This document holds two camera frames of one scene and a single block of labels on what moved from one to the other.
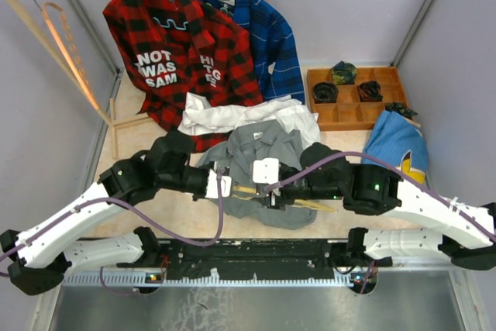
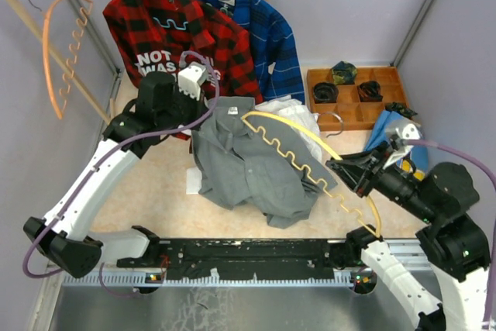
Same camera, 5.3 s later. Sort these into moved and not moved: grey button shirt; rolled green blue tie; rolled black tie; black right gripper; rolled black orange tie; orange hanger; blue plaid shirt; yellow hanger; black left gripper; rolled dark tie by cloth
Moved: yellow hanger; black left gripper; black right gripper; grey button shirt; orange hanger
Not moved: rolled black tie; rolled green blue tie; rolled black orange tie; rolled dark tie by cloth; blue plaid shirt
